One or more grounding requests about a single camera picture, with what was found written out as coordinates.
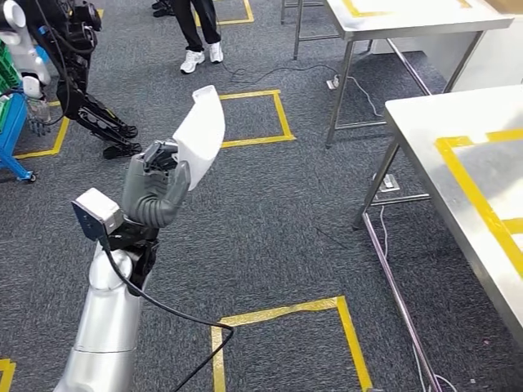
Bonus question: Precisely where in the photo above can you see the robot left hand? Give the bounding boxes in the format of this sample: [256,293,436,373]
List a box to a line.
[122,139,192,229]

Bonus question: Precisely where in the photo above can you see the white plastic car part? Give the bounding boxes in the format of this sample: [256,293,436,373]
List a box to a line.
[171,84,226,192]

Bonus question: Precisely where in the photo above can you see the blue metal shelf rack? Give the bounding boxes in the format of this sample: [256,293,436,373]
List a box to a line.
[0,91,38,184]

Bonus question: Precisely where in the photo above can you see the steel workbench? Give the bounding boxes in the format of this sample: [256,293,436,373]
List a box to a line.
[352,83,523,392]

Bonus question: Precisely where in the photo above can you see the black white humanoid robot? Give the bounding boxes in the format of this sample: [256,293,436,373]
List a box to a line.
[0,0,143,161]

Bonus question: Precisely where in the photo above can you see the person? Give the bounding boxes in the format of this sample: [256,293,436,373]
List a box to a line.
[168,0,225,76]
[151,0,175,18]

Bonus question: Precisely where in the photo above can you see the green plastic crate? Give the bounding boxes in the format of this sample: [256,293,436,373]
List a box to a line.
[0,40,23,96]

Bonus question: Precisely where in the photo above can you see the silver floor socket box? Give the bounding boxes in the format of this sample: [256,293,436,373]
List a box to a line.
[373,171,401,194]

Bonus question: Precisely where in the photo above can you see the steel table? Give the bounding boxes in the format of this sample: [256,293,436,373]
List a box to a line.
[279,0,515,149]

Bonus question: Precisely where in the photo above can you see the white cabinet panel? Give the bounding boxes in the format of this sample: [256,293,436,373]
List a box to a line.
[369,28,523,94]

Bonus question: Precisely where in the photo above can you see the brown cardboard box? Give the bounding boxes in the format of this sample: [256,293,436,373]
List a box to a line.
[483,0,523,16]

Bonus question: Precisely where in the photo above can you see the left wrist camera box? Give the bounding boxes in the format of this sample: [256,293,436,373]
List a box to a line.
[71,187,125,243]

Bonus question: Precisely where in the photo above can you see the black camera cable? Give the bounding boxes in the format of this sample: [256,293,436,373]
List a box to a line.
[100,243,235,392]

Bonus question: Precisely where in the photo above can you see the black floor cable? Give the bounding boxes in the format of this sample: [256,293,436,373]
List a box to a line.
[221,60,340,86]

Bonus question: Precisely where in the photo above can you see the white floor cable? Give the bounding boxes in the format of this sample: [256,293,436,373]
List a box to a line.
[346,74,386,119]
[377,204,460,392]

